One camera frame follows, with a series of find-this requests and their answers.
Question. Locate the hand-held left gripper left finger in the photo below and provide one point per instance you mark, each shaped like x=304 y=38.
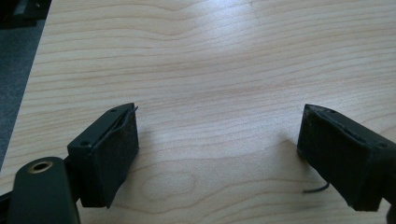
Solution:
x=109 y=155

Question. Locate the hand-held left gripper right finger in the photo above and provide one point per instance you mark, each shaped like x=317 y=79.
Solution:
x=339 y=158

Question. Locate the dark equipment base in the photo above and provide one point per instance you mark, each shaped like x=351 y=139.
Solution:
x=21 y=12

